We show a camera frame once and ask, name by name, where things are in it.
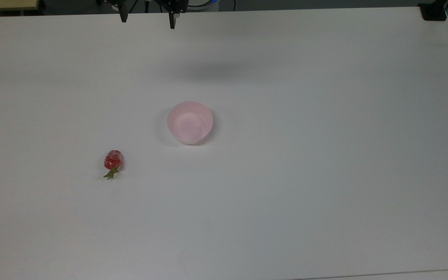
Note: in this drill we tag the light wooden table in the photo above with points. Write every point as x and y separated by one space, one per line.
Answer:
2 4

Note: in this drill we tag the pink round bowl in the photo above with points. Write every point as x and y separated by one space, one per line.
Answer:
189 123

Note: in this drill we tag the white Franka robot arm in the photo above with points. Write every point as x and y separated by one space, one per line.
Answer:
202 2

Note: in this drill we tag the black pole with table clamp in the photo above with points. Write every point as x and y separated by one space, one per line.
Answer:
434 11

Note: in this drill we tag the red strawberry with green leaves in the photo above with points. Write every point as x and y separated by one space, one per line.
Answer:
112 160

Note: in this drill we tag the white adjacent table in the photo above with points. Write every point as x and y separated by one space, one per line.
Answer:
403 275

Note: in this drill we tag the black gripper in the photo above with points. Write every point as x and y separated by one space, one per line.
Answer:
150 3

